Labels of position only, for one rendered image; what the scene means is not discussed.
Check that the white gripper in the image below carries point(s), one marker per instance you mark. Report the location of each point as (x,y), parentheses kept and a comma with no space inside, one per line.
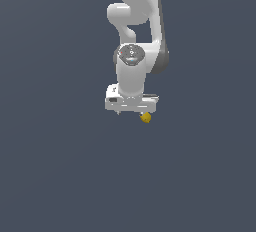
(130,102)

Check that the small yellow object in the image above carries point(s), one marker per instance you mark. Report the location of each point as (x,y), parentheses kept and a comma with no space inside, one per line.
(146,117)

